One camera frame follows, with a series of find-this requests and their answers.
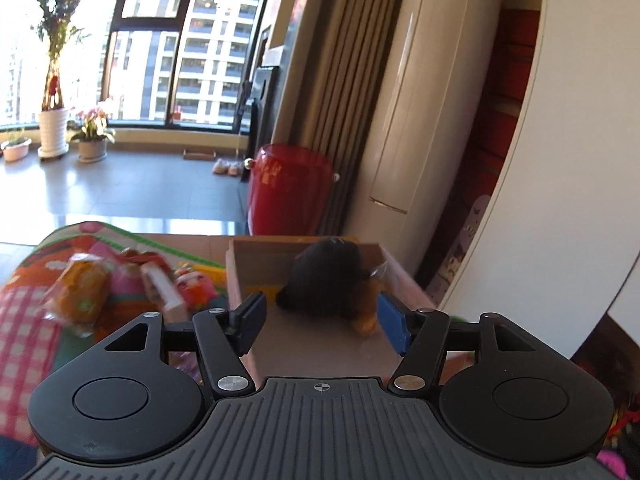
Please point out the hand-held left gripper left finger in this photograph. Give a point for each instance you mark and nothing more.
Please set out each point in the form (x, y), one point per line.
(250, 321)

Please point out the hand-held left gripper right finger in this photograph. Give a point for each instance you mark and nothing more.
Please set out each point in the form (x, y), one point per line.
(392, 325)

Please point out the cardboard box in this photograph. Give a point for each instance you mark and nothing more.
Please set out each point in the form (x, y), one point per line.
(320, 350)

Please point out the yellow item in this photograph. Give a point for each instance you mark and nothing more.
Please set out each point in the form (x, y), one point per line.
(265, 294)

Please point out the pink snack packet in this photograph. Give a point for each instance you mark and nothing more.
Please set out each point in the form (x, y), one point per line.
(194, 290)

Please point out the black fabric bundle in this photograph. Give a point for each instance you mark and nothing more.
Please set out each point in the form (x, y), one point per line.
(322, 280)

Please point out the small wrapped snack box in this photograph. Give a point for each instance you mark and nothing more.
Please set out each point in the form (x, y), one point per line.
(161, 290)

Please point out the printed white board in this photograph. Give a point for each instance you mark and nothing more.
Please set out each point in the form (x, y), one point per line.
(465, 250)

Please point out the orange clear-wrapped snack packet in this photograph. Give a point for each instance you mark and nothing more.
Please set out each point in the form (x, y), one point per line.
(80, 290)

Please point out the low wooden tray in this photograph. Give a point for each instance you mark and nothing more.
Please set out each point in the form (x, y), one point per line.
(198, 154)

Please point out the colourful printed play mat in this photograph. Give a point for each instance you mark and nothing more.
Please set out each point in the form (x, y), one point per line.
(30, 330)

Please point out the black standing board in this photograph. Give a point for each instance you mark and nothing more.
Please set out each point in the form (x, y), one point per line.
(261, 100)

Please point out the white standing air conditioner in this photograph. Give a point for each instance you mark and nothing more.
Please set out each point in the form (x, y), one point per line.
(430, 90)

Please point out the red shelf unit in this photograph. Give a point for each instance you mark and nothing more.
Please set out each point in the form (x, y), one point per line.
(505, 110)

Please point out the pink orchid in pot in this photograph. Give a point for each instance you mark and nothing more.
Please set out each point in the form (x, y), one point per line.
(92, 135)

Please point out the beige curtain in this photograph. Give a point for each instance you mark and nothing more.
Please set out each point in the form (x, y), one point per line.
(345, 85)

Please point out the small white planter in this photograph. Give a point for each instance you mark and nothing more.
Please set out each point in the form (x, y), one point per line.
(15, 149)

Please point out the tall plant in white pot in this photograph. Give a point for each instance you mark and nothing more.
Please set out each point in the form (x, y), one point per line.
(54, 60)

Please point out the black window frame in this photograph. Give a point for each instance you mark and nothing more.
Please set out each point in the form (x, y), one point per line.
(170, 50)

